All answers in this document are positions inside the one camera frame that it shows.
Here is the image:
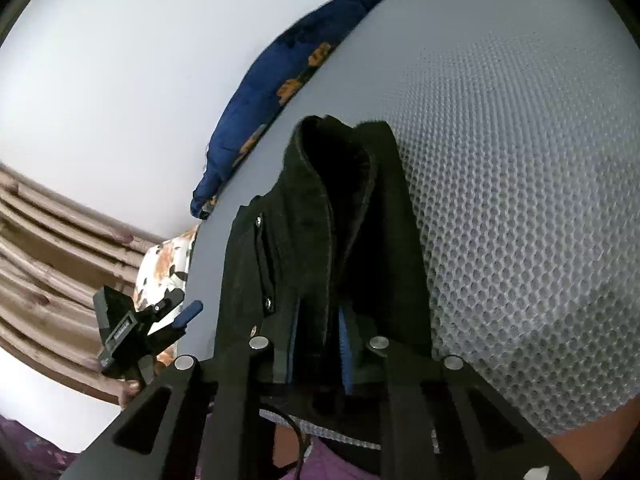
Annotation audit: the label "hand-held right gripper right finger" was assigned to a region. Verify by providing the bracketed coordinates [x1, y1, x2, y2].
[336, 309, 583, 480]

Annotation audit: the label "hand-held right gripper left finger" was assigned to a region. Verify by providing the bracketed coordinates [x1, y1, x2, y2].
[60, 300, 303, 480]

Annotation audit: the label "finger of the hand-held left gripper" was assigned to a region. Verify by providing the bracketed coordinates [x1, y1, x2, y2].
[146, 287, 186, 319]
[172, 301, 204, 330]

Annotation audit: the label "black pants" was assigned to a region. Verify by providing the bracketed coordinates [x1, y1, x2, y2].
[212, 115, 436, 428]

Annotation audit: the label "white floral pillow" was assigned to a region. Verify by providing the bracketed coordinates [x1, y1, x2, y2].
[132, 225, 201, 366]

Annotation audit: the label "wooden slatted headboard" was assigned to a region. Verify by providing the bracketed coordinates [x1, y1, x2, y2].
[0, 162, 166, 406]

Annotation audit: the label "plain purple cloth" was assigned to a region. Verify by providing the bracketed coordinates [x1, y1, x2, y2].
[300, 442, 383, 480]

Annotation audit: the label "purple patterned cloth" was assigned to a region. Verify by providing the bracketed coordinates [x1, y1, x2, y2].
[0, 415, 71, 480]

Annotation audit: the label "blue orange pillow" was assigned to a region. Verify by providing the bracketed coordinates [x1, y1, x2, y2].
[190, 0, 391, 220]

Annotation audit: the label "grey mesh mattress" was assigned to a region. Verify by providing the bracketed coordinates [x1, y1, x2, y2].
[177, 0, 640, 441]

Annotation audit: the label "black cable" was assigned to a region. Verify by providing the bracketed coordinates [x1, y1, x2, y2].
[272, 407, 308, 480]

